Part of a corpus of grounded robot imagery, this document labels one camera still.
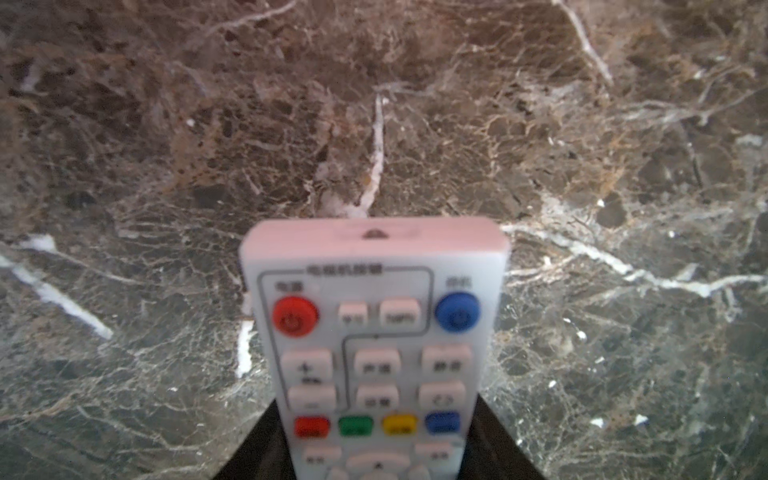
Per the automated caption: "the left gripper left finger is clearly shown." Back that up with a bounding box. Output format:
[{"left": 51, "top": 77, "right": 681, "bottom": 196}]
[{"left": 212, "top": 400, "right": 294, "bottom": 480}]

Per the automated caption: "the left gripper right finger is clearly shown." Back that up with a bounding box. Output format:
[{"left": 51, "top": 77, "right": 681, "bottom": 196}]
[{"left": 458, "top": 396, "right": 546, "bottom": 480}]

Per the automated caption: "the white remote control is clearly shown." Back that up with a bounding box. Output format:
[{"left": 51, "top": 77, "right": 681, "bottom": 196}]
[{"left": 239, "top": 217, "right": 510, "bottom": 479}]

